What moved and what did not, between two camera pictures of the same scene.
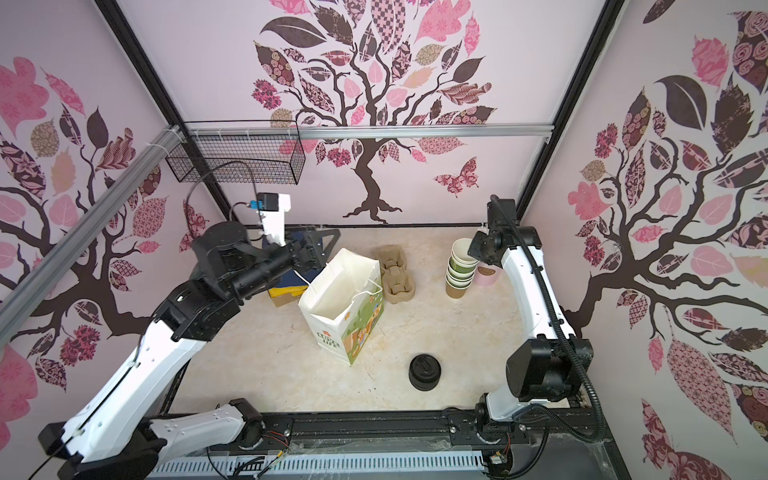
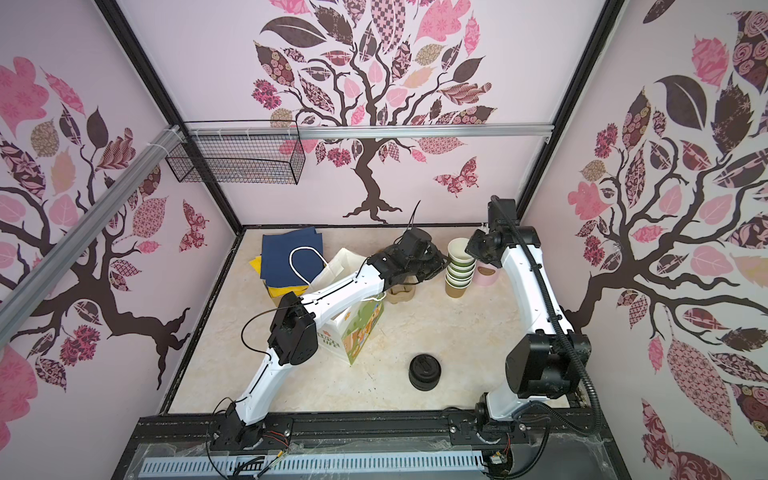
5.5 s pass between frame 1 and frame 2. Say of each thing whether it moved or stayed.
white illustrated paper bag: stayed
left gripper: moved
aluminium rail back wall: stayed
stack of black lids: stayed
